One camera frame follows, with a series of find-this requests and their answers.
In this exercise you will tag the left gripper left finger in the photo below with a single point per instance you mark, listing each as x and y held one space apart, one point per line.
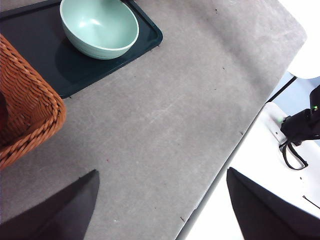
55 217

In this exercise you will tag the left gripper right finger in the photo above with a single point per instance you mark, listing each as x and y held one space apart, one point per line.
267 217

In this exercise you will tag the teal ceramic bowl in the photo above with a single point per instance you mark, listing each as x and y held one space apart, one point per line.
100 27

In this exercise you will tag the brown wicker basket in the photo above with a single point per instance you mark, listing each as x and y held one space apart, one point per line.
27 100

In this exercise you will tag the black rectangular tray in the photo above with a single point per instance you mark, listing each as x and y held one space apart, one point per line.
37 37

